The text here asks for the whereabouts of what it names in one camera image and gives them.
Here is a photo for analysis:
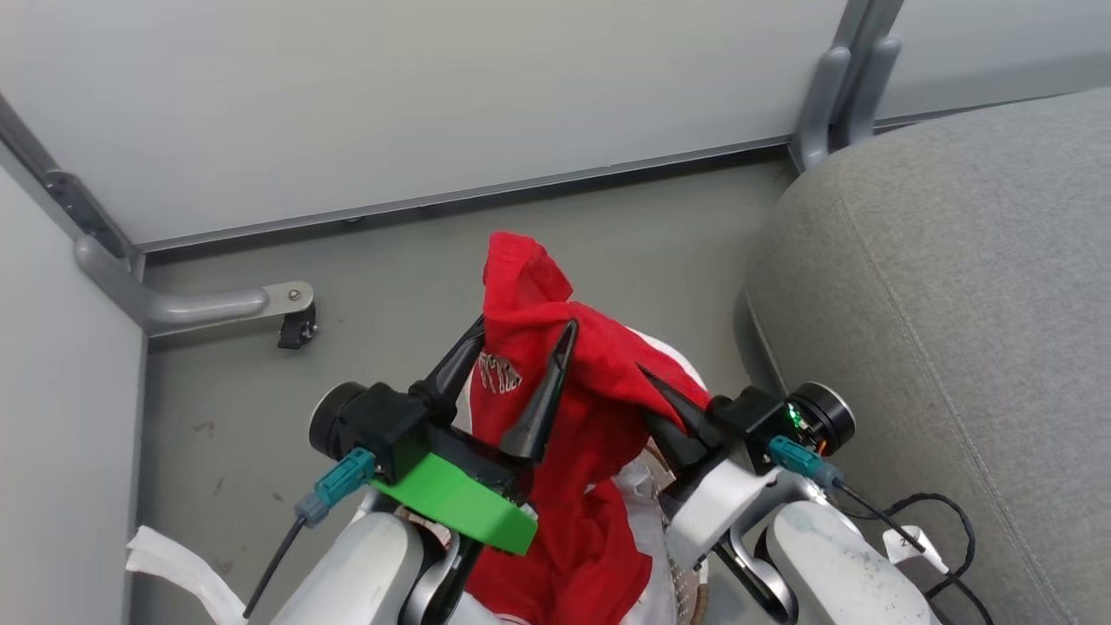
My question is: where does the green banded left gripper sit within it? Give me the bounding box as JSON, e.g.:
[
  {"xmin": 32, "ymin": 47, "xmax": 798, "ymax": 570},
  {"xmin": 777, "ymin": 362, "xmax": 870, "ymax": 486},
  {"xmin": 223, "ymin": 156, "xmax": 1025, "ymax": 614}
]
[{"xmin": 371, "ymin": 316, "xmax": 581, "ymax": 557}]

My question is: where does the camera cable teal plug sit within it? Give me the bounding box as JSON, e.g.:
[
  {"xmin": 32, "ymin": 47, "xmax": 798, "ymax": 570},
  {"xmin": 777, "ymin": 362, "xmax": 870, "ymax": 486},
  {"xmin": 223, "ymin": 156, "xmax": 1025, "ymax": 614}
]
[
  {"xmin": 243, "ymin": 447, "xmax": 379, "ymax": 621},
  {"xmin": 767, "ymin": 434, "xmax": 996, "ymax": 625}
]

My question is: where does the white cloth in basket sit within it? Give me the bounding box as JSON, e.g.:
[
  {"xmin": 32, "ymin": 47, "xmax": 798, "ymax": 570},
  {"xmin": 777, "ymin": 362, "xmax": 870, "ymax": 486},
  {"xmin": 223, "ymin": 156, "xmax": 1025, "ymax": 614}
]
[{"xmin": 612, "ymin": 458, "xmax": 678, "ymax": 625}]

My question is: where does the dark grey partition frame rail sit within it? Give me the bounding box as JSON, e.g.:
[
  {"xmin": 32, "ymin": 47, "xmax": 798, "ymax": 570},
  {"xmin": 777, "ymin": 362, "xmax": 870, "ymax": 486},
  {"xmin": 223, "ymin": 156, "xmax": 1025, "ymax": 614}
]
[{"xmin": 0, "ymin": 94, "xmax": 145, "ymax": 279}]

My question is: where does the grey partition post bracket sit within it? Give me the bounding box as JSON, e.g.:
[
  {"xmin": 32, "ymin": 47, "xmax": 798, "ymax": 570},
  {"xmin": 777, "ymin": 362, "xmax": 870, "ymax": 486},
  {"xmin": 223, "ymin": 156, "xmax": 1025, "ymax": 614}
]
[{"xmin": 788, "ymin": 0, "xmax": 905, "ymax": 172}]

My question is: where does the red printed garment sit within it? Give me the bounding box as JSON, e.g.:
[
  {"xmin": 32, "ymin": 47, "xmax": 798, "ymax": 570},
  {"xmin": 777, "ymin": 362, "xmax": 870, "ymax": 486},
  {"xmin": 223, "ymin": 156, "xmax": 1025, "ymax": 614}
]
[{"xmin": 464, "ymin": 230, "xmax": 713, "ymax": 625}]

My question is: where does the grey fabric sofa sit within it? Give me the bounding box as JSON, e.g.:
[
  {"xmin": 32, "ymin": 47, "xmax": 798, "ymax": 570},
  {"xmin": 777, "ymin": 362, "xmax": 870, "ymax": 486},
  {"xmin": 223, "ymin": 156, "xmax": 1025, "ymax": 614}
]
[{"xmin": 733, "ymin": 87, "xmax": 1111, "ymax": 625}]

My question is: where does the white paper cable tag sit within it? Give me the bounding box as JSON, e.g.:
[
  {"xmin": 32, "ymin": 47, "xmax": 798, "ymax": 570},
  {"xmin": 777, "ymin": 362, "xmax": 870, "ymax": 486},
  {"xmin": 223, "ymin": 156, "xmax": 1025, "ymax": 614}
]
[{"xmin": 883, "ymin": 524, "xmax": 950, "ymax": 575}]

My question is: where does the left camera cable teal plug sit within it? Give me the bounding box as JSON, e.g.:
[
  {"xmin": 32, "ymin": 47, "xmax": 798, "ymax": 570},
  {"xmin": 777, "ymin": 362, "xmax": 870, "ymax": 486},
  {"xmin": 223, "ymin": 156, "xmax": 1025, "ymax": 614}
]
[{"xmin": 243, "ymin": 447, "xmax": 379, "ymax": 621}]

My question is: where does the grey metal partition foot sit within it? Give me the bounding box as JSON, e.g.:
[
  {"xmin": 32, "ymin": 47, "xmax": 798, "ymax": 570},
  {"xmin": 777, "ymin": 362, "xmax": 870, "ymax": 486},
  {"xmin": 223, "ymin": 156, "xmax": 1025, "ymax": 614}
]
[{"xmin": 74, "ymin": 234, "xmax": 316, "ymax": 339}]

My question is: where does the white cloth strip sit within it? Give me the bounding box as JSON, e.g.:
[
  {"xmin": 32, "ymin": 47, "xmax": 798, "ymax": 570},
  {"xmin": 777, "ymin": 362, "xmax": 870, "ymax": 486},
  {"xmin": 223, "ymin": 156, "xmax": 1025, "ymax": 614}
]
[{"xmin": 125, "ymin": 524, "xmax": 249, "ymax": 625}]

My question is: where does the right camera cable teal plug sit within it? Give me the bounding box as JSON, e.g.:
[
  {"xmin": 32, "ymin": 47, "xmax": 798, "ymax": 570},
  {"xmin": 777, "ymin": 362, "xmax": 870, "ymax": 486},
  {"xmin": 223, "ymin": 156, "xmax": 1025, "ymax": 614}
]
[{"xmin": 767, "ymin": 434, "xmax": 996, "ymax": 625}]

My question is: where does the black caster wheel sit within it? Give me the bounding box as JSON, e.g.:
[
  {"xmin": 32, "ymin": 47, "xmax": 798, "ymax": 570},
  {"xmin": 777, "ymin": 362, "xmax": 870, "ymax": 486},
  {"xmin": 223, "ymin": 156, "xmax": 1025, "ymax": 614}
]
[{"xmin": 277, "ymin": 306, "xmax": 319, "ymax": 351}]

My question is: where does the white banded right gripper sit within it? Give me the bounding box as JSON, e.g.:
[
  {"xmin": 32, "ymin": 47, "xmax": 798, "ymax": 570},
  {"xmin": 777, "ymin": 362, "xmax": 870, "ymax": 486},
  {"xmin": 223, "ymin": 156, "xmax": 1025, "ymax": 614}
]
[{"xmin": 637, "ymin": 364, "xmax": 782, "ymax": 570}]

